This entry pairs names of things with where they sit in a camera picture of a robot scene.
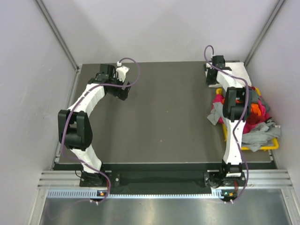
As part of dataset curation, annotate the white and green t shirt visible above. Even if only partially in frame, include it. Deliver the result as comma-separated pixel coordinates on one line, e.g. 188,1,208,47
203,61,252,88

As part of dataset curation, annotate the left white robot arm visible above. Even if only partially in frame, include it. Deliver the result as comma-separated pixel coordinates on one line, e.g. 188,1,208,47
58,62,131,187

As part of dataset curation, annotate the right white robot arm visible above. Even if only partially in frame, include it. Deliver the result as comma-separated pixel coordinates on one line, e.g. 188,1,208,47
207,55,252,188

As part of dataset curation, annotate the pink t shirt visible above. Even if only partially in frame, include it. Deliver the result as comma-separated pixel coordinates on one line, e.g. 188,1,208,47
207,94,270,134

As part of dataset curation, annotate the grey t shirt top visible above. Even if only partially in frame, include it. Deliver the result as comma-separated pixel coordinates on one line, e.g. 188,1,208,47
251,87,270,112

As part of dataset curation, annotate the orange t shirt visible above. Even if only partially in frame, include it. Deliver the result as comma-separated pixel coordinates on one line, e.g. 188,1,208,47
250,100,262,116

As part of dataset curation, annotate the dark red t shirt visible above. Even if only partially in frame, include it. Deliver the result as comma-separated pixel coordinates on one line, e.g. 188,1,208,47
247,113,267,125

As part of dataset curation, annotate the light grey t shirt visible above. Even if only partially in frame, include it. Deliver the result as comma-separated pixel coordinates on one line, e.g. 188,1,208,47
207,103,282,152

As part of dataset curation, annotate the yellow plastic basket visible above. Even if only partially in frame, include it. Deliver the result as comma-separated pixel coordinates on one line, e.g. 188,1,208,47
208,87,281,152

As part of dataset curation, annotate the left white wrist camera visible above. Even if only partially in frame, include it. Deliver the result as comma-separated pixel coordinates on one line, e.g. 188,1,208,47
116,61,129,83

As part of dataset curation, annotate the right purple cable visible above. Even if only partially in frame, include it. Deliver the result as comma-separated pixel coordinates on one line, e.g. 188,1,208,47
203,45,249,203

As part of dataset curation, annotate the aluminium frame rail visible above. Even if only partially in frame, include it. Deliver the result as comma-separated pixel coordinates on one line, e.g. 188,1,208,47
37,170,293,189

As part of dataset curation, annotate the slotted grey cable duct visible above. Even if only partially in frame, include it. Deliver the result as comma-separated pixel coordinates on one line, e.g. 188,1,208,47
47,189,234,200

